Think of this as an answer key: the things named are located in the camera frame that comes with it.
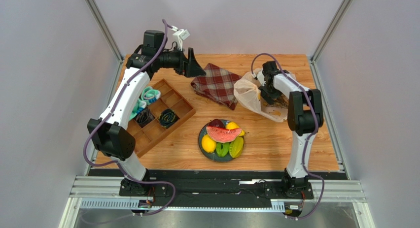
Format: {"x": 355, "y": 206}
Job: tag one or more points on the red fake watermelon slice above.
{"x": 223, "y": 135}

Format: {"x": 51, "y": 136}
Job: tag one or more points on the yellow fake fruit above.
{"x": 208, "y": 144}

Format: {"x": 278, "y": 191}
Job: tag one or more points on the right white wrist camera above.
{"x": 259, "y": 76}

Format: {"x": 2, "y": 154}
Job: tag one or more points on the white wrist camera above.
{"x": 259, "y": 76}
{"x": 179, "y": 36}

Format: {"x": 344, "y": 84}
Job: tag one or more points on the dark red fake fruit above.
{"x": 217, "y": 123}

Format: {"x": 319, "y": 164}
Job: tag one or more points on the yellow fake banana piece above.
{"x": 236, "y": 147}

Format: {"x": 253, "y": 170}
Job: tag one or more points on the aluminium frame rail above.
{"x": 94, "y": 196}

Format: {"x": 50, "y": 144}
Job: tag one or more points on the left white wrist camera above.
{"x": 179, "y": 36}

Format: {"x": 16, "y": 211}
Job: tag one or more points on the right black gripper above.
{"x": 268, "y": 91}

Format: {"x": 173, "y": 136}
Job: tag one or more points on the wooden compartment tray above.
{"x": 160, "y": 119}

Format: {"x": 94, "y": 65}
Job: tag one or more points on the blue ceramic plate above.
{"x": 213, "y": 156}

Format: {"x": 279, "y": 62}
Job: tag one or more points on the yellow fake pear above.
{"x": 232, "y": 126}

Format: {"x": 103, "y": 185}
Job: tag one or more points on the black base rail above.
{"x": 213, "y": 189}

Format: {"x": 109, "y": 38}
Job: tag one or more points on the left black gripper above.
{"x": 188, "y": 67}

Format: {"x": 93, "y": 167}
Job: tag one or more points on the translucent plastic bag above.
{"x": 247, "y": 93}

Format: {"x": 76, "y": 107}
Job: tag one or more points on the green fake fruit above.
{"x": 222, "y": 149}

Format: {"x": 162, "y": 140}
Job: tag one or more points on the red plaid cloth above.
{"x": 217, "y": 85}

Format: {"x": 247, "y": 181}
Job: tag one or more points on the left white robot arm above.
{"x": 109, "y": 133}

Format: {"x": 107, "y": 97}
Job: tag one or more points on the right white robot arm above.
{"x": 304, "y": 118}

